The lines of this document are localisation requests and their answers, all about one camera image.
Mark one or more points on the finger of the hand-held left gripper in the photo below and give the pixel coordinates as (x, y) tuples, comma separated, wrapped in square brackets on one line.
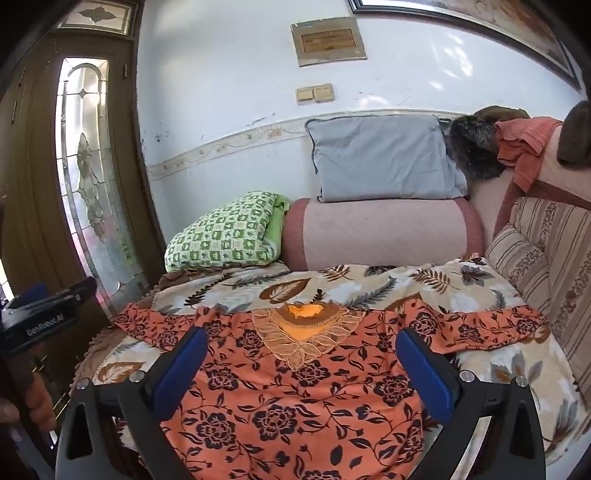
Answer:
[(83, 290)]

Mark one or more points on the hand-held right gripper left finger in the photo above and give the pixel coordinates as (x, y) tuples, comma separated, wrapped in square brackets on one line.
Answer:
[(182, 369)]

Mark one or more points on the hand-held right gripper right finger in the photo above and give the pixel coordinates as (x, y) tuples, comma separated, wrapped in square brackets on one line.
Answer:
[(425, 374)]

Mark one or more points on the orange floral blouse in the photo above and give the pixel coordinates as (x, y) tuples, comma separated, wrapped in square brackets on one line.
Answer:
[(314, 397)]

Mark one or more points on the person's left hand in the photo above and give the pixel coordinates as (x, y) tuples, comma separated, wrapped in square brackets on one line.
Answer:
[(39, 404)]

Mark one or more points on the leaf print blanket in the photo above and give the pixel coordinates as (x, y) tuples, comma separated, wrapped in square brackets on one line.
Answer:
[(406, 286)]

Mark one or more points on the wooden door with stained glass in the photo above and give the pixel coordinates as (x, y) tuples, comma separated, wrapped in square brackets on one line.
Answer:
[(41, 184)]

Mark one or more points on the green patterned pillow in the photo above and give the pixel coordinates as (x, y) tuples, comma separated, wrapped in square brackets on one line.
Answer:
[(221, 235)]

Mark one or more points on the small striped cushion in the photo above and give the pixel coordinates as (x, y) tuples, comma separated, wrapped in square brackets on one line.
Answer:
[(519, 263)]

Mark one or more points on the pink bolster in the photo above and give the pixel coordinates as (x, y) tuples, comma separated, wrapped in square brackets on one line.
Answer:
[(378, 233)]

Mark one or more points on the pink sofa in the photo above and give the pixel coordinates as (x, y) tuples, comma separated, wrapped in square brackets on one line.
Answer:
[(489, 203)]

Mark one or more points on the large striped back cushion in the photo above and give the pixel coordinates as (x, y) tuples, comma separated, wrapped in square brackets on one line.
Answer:
[(568, 258)]

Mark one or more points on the grey pillow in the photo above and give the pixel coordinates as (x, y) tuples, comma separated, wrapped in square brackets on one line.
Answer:
[(383, 159)]

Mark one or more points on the dark fuzzy cloth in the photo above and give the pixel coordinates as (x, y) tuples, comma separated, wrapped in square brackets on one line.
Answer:
[(475, 147)]

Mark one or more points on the orange towel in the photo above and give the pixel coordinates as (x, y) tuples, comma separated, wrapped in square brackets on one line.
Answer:
[(526, 143)]

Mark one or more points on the stained glass transom window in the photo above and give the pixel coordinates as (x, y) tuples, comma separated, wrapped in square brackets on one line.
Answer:
[(97, 14)]

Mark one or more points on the dark brown cloth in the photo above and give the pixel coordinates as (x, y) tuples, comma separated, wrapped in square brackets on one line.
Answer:
[(575, 134)]

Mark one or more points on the large framed picture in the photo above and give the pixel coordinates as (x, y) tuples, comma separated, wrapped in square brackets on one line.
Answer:
[(508, 27)]

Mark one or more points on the beige wall switch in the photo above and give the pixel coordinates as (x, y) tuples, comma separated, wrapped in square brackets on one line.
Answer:
[(323, 92), (304, 94)]

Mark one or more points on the framed wall plaque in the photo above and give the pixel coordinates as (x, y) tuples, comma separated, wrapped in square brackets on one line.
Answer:
[(328, 41)]

